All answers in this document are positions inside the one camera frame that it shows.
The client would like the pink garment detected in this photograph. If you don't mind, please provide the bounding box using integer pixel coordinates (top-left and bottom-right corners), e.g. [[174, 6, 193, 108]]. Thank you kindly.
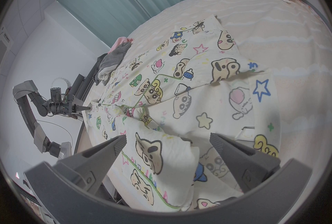
[[109, 36, 134, 54]]

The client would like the black garment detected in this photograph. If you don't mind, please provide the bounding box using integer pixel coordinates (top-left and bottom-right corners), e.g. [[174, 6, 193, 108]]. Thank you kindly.
[[93, 55, 104, 86]]

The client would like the grey garment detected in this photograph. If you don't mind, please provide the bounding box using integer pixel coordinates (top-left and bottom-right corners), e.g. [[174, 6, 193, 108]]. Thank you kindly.
[[99, 43, 131, 81]]

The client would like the white printed pyjama top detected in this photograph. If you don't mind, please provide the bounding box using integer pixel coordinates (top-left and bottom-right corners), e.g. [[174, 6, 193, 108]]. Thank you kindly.
[[87, 14, 282, 212]]

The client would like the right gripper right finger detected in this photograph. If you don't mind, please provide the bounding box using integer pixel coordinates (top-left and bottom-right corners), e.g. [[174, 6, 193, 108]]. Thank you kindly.
[[210, 133, 282, 193]]

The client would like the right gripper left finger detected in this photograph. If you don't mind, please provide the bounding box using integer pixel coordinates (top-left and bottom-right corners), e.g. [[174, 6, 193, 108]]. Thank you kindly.
[[56, 135, 127, 193]]

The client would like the bed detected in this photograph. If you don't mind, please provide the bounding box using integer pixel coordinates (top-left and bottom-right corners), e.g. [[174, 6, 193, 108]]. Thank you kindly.
[[75, 0, 332, 208]]

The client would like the black chest of drawers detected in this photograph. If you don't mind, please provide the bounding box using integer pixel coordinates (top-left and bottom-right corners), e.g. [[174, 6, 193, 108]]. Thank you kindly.
[[70, 53, 103, 104]]

